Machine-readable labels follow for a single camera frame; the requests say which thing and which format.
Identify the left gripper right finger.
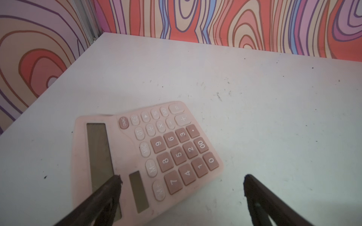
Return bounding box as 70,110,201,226
243,174,312,226

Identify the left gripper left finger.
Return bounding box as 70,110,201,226
56,175,123,226

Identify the pink patterned card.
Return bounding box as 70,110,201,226
71,101,224,226

